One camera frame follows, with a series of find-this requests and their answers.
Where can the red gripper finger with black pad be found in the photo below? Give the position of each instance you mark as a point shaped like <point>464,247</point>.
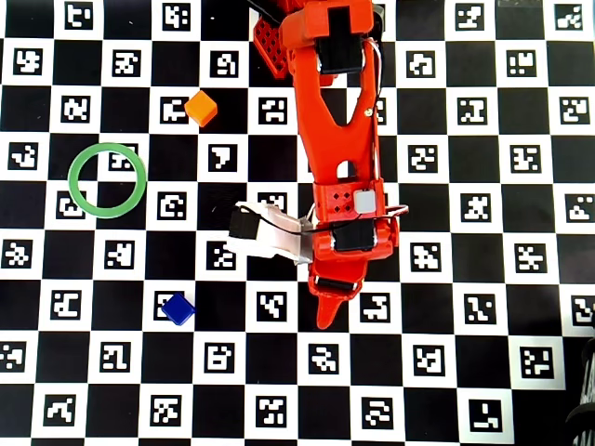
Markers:
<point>330,309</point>

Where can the red gripper body black motors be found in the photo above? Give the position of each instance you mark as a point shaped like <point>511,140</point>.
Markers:
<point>336,284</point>

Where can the blue cube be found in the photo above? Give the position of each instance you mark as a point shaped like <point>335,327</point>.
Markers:
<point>177,309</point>

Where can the orange cube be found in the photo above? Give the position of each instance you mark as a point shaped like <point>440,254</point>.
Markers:
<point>201,108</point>

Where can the red perforated robot base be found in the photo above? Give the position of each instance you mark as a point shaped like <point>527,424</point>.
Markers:
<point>269,46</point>

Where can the red robot arm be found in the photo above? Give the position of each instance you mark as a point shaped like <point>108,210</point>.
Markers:
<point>325,139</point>

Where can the black white marker checkerboard mat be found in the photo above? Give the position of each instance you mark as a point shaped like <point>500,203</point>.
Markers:
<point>418,302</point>

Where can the black ribbed object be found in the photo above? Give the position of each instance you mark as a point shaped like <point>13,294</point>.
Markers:
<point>586,409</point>

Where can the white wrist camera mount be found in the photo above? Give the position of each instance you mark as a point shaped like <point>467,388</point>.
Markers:
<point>269,237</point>

